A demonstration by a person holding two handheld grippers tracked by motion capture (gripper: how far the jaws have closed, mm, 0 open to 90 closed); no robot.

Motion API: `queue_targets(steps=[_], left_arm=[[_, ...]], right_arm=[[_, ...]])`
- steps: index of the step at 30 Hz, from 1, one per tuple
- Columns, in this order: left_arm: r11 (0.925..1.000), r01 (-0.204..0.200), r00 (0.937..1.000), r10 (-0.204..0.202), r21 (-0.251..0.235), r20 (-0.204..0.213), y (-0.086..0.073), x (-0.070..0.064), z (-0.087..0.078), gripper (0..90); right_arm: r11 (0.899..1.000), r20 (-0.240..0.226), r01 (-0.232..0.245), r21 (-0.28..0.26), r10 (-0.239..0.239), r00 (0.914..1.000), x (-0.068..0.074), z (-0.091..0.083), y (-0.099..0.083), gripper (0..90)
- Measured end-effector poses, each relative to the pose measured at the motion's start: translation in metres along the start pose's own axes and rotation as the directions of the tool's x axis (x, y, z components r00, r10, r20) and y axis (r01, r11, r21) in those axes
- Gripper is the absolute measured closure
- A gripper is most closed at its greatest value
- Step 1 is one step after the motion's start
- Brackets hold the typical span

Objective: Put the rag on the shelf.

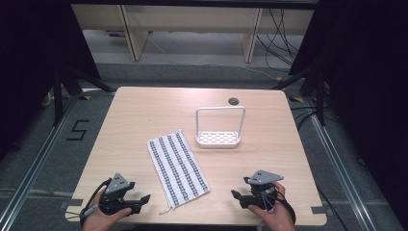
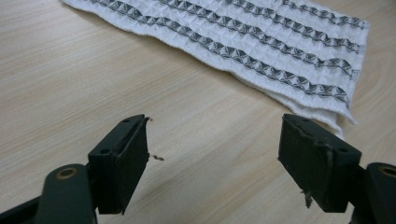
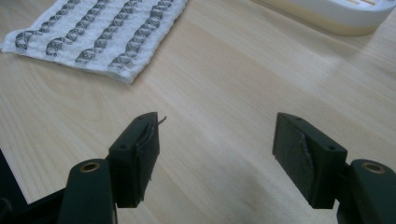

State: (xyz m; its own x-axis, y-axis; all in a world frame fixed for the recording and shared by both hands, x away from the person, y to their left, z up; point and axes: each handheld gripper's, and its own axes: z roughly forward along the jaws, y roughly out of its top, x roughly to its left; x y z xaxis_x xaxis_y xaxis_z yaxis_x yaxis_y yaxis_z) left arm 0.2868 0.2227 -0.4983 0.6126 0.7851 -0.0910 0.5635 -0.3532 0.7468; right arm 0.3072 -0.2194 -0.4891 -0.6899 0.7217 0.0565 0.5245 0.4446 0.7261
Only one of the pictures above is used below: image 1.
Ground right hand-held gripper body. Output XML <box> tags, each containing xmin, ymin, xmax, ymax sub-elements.
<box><xmin>239</xmin><ymin>169</ymin><xmax>285</xmax><ymax>211</ymax></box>

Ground black floor cable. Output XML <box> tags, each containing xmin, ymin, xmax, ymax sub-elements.
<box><xmin>315</xmin><ymin>184</ymin><xmax>350</xmax><ymax>231</ymax></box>

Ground person's left hand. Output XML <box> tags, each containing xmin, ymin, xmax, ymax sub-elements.
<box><xmin>81</xmin><ymin>190</ymin><xmax>133</xmax><ymax>231</ymax></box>

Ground person's right hand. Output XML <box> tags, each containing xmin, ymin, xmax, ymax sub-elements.
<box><xmin>247</xmin><ymin>181</ymin><xmax>298</xmax><ymax>231</ymax></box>

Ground white rack with handle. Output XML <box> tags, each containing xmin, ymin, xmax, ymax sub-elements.
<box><xmin>194</xmin><ymin>105</ymin><xmax>247</xmax><ymax>149</ymax></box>

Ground black metal stand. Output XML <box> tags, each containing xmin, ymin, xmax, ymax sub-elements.
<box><xmin>271</xmin><ymin>63</ymin><xmax>327</xmax><ymax>127</ymax></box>
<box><xmin>52</xmin><ymin>64</ymin><xmax>115</xmax><ymax>127</ymax></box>

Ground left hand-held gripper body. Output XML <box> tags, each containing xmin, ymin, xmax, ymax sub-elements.
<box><xmin>98</xmin><ymin>172</ymin><xmax>143</xmax><ymax>217</ymax></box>

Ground white dark-striped cloth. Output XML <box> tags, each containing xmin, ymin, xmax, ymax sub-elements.
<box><xmin>146</xmin><ymin>128</ymin><xmax>212</xmax><ymax>217</ymax></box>

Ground bundle of black cables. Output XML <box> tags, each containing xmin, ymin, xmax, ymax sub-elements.
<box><xmin>255</xmin><ymin>8</ymin><xmax>304</xmax><ymax>70</ymax></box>

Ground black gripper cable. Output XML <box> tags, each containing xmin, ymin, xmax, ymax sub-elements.
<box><xmin>273</xmin><ymin>183</ymin><xmax>297</xmax><ymax>224</ymax></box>
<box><xmin>78</xmin><ymin>178</ymin><xmax>112</xmax><ymax>229</ymax></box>

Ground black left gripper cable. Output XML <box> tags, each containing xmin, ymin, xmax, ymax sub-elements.
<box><xmin>78</xmin><ymin>178</ymin><xmax>112</xmax><ymax>229</ymax></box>

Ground black floor cables by stand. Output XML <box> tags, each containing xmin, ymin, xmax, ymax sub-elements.
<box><xmin>289</xmin><ymin>105</ymin><xmax>322</xmax><ymax>130</ymax></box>

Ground metal floor rail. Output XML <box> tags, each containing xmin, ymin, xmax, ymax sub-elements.
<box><xmin>0</xmin><ymin>92</ymin><xmax>81</xmax><ymax>223</ymax></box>
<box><xmin>308</xmin><ymin>96</ymin><xmax>378</xmax><ymax>231</ymax></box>

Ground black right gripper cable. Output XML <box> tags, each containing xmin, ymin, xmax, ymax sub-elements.
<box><xmin>273</xmin><ymin>183</ymin><xmax>297</xmax><ymax>224</ymax></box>

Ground beige wooden furniture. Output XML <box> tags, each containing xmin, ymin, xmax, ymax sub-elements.
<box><xmin>70</xmin><ymin>3</ymin><xmax>316</xmax><ymax>64</ymax></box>

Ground dark curtain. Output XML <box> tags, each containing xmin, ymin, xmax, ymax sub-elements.
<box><xmin>288</xmin><ymin>0</ymin><xmax>408</xmax><ymax>223</ymax></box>
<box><xmin>0</xmin><ymin>0</ymin><xmax>101</xmax><ymax>162</ymax></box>

